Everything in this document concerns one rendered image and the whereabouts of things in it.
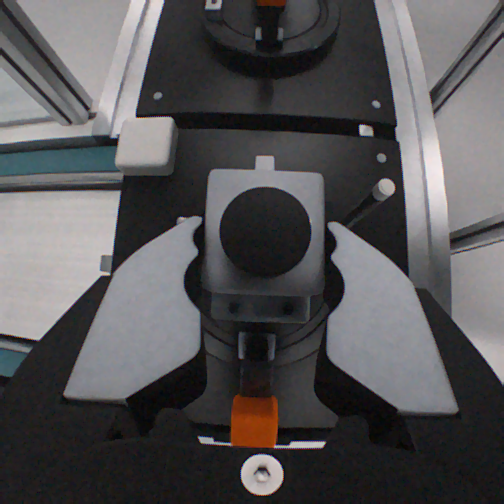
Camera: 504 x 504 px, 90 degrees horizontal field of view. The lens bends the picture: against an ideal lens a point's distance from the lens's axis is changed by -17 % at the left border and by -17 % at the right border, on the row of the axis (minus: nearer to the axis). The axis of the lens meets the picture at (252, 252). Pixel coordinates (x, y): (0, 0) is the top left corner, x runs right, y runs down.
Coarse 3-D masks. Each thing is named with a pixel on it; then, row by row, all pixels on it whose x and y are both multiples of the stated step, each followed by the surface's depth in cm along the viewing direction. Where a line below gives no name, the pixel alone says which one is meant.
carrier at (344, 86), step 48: (192, 0) 28; (240, 0) 25; (288, 0) 25; (336, 0) 27; (192, 48) 26; (240, 48) 24; (288, 48) 24; (336, 48) 26; (384, 48) 26; (144, 96) 25; (192, 96) 25; (240, 96) 25; (288, 96) 25; (336, 96) 25; (384, 96) 25
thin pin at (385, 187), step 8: (384, 184) 13; (392, 184) 13; (376, 192) 13; (384, 192) 13; (392, 192) 13; (360, 200) 16; (368, 200) 14; (376, 200) 14; (352, 208) 17; (360, 208) 16; (368, 208) 15; (344, 216) 19; (352, 216) 17; (360, 216) 16; (344, 224) 19; (352, 224) 18
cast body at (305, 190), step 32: (256, 160) 15; (224, 192) 11; (256, 192) 10; (288, 192) 11; (320, 192) 11; (224, 224) 10; (256, 224) 10; (288, 224) 10; (320, 224) 11; (224, 256) 10; (256, 256) 9; (288, 256) 9; (320, 256) 10; (224, 288) 10; (256, 288) 10; (288, 288) 10; (320, 288) 10; (224, 320) 13; (256, 320) 13; (288, 320) 13
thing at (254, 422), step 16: (256, 352) 17; (256, 368) 12; (272, 368) 12; (240, 384) 13; (256, 384) 13; (240, 400) 12; (256, 400) 13; (272, 400) 13; (240, 416) 12; (256, 416) 12; (272, 416) 12; (240, 432) 12; (256, 432) 12; (272, 432) 12
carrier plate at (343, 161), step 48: (192, 144) 25; (240, 144) 24; (288, 144) 24; (336, 144) 24; (384, 144) 24; (144, 192) 24; (192, 192) 24; (336, 192) 24; (144, 240) 23; (384, 240) 23; (288, 384) 21
